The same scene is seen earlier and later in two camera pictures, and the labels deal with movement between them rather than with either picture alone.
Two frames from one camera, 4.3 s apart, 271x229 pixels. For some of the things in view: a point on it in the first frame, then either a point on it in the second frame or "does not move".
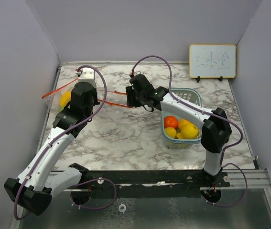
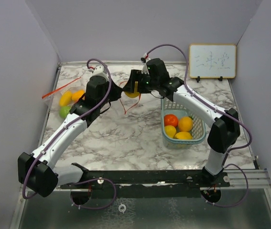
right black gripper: [131, 101] to [135, 76]
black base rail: [144, 183] does not move
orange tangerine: [170, 121] does not move
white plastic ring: [122, 210] does not move
